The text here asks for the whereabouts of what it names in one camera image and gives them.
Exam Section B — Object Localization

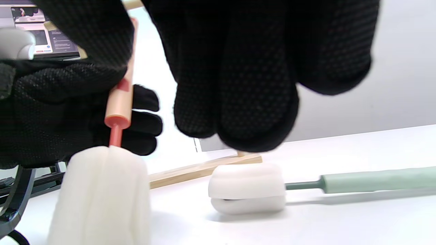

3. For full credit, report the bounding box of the person's left hand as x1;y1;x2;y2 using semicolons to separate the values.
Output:
0;61;163;169

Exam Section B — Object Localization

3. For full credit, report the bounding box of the person's right hand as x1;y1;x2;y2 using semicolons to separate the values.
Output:
32;0;380;152

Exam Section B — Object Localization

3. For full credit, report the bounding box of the orange handled cup brush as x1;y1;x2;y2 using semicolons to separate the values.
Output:
47;15;151;245

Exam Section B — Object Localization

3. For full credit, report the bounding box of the green handled cup brush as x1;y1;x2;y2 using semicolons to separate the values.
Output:
208;163;436;215

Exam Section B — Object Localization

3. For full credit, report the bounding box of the dark computer screen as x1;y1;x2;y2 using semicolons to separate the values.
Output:
10;6;80;60

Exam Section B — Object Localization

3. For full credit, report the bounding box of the black stand frame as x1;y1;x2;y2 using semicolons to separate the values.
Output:
0;163;67;245

